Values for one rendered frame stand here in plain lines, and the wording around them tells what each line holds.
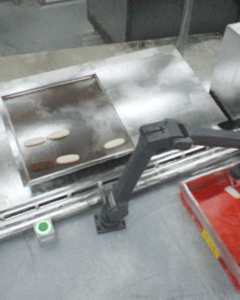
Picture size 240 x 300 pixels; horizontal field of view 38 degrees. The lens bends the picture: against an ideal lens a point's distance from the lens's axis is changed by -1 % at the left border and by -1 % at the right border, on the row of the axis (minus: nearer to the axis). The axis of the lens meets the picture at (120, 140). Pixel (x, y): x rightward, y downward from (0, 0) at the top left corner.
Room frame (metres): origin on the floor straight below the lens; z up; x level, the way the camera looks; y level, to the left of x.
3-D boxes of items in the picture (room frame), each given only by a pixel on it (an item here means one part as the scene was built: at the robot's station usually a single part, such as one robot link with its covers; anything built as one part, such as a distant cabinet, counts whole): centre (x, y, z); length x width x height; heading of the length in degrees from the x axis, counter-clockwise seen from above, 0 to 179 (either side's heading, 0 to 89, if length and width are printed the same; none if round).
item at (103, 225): (0.72, 0.03, 0.86); 0.12 x 0.09 x 0.08; 107
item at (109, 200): (0.74, 0.01, 0.94); 0.09 x 0.05 x 0.10; 108
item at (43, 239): (0.65, 0.27, 0.84); 0.08 x 0.08 x 0.11; 26
